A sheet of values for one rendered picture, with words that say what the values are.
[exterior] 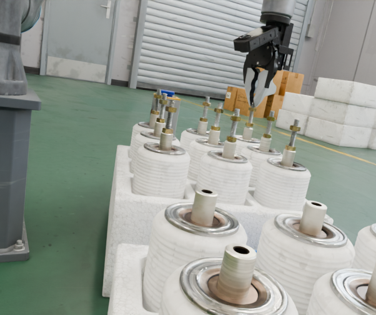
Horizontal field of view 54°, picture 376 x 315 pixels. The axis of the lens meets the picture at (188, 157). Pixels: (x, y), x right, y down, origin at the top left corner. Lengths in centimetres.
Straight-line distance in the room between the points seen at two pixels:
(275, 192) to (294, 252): 33
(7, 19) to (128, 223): 39
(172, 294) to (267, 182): 47
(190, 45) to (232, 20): 86
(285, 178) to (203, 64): 569
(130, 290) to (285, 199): 40
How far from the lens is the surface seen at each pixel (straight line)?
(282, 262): 39
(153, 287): 38
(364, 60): 717
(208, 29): 637
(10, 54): 73
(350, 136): 345
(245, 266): 25
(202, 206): 36
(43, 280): 72
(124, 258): 43
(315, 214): 40
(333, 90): 347
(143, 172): 63
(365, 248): 46
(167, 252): 35
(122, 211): 61
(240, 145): 90
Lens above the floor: 39
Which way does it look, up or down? 13 degrees down
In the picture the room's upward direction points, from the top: 10 degrees clockwise
